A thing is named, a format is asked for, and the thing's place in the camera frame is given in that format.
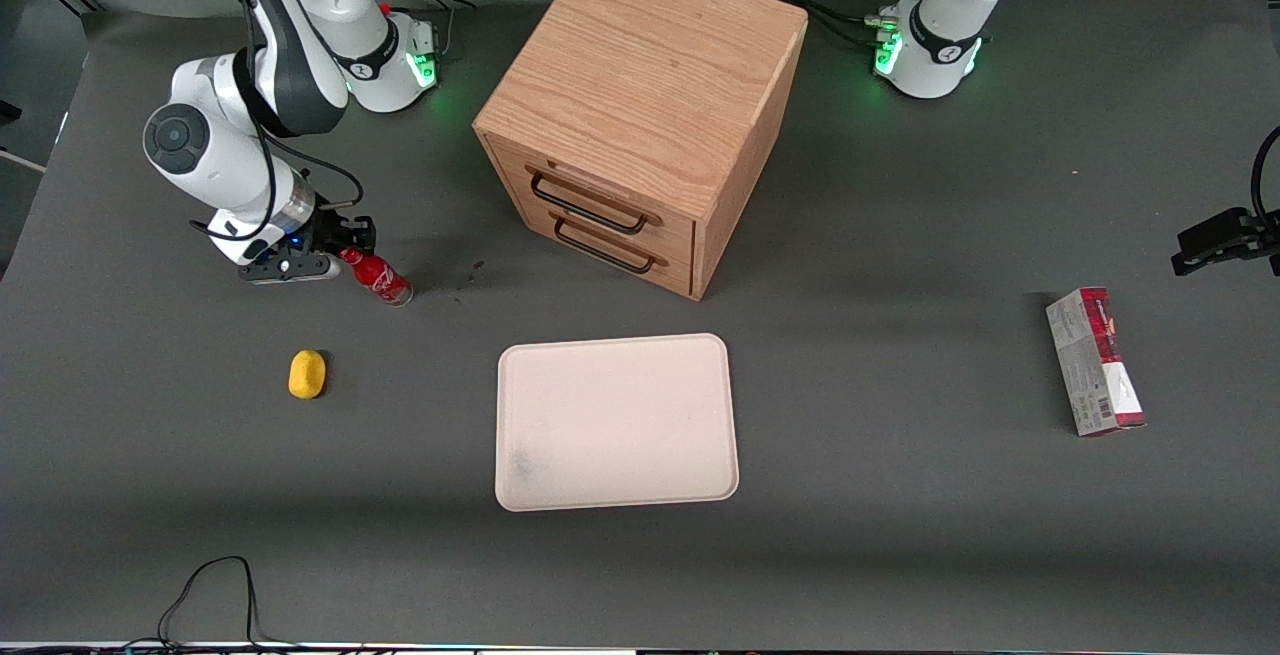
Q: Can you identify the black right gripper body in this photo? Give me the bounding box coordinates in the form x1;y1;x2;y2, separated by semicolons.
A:
296;203;349;260

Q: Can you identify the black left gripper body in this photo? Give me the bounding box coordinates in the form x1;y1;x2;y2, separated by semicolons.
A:
1248;209;1280;278

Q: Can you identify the red coke bottle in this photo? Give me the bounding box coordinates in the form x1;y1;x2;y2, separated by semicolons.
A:
340;247;414;308

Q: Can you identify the beige rectangular tray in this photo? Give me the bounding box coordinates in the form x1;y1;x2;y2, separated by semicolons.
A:
494;333;741;514

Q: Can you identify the yellow lemon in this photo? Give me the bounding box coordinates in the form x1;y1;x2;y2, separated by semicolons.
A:
288;349;328;401

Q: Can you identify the red plaid cardboard box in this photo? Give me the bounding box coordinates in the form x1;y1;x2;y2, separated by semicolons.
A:
1045;286;1147;438

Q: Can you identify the wooden drawer front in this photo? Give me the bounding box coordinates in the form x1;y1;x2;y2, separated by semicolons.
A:
520;203;697;298
487;138;697;254

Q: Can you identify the wooden drawer cabinet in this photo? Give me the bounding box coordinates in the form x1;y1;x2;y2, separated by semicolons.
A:
473;0;810;302

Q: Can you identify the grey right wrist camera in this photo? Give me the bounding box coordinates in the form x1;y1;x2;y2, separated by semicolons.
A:
237;251;342;285

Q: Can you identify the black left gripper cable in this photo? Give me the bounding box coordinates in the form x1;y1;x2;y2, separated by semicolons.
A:
1250;124;1280;224

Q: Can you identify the black metal drawer handle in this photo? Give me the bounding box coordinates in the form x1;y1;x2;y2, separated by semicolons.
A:
526;166;653;236
551;214;662;275

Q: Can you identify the black looped table cable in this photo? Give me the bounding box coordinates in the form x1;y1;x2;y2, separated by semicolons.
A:
120;555;331;652

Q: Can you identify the black left arm base cable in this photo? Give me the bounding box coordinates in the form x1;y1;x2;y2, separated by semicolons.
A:
764;0;936;52

